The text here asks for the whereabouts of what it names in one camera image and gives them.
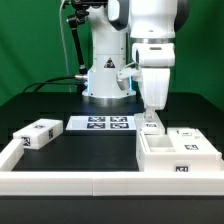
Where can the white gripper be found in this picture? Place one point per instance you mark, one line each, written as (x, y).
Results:
(154, 62)

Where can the white cabinet door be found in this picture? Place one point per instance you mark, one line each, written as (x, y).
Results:
(188, 140)
(149, 125)

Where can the white cabinet body box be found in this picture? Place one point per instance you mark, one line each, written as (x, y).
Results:
(156, 153)

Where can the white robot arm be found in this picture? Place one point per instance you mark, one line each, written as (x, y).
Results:
(133, 41)

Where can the white cabinet top block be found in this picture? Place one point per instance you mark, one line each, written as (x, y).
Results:
(39, 133)

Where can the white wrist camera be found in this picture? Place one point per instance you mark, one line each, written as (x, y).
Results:
(123, 77)

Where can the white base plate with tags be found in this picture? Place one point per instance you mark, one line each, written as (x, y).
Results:
(105, 123)

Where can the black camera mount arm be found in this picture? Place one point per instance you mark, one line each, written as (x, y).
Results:
(78, 18)

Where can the white U-shaped fence frame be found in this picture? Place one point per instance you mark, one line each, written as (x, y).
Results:
(101, 183)

